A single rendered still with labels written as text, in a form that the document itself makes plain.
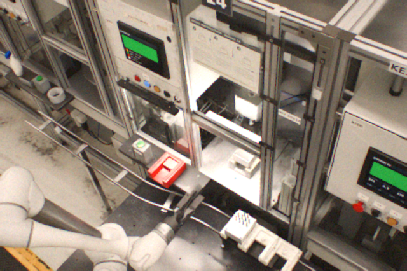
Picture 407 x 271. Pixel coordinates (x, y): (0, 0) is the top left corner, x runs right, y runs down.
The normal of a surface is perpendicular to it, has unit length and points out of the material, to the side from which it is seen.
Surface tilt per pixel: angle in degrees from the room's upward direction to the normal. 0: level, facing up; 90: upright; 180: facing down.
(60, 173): 0
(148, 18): 90
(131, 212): 0
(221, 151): 0
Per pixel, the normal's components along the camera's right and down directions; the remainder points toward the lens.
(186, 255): -0.07, -0.63
